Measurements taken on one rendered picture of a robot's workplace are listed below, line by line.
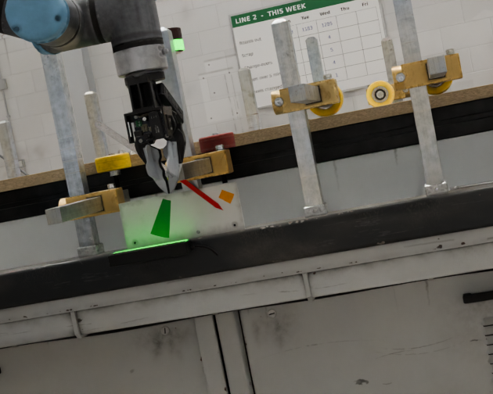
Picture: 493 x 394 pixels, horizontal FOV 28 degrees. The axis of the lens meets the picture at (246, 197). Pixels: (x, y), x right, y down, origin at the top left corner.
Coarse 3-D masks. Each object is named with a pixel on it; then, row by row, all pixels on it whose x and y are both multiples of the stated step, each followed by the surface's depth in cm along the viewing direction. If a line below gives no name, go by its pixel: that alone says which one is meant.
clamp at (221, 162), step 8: (216, 152) 204; (224, 152) 204; (184, 160) 205; (192, 160) 205; (216, 160) 204; (224, 160) 204; (216, 168) 204; (224, 168) 204; (232, 168) 208; (200, 176) 205; (208, 176) 205
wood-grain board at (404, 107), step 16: (432, 96) 216; (448, 96) 216; (464, 96) 215; (480, 96) 214; (352, 112) 220; (368, 112) 219; (384, 112) 218; (400, 112) 218; (272, 128) 223; (288, 128) 222; (320, 128) 221; (240, 144) 225; (32, 176) 234; (48, 176) 234; (64, 176) 233
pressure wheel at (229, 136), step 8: (208, 136) 218; (216, 136) 217; (224, 136) 218; (232, 136) 220; (200, 144) 220; (208, 144) 218; (216, 144) 218; (224, 144) 218; (232, 144) 219; (224, 176) 221
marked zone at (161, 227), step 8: (168, 200) 207; (160, 208) 207; (168, 208) 207; (160, 216) 207; (168, 216) 207; (160, 224) 208; (168, 224) 207; (152, 232) 208; (160, 232) 208; (168, 232) 207
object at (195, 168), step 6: (192, 162) 189; (198, 162) 194; (204, 162) 199; (210, 162) 204; (186, 168) 184; (192, 168) 188; (198, 168) 193; (204, 168) 198; (210, 168) 203; (180, 174) 181; (186, 174) 183; (192, 174) 187; (198, 174) 192; (180, 180) 181
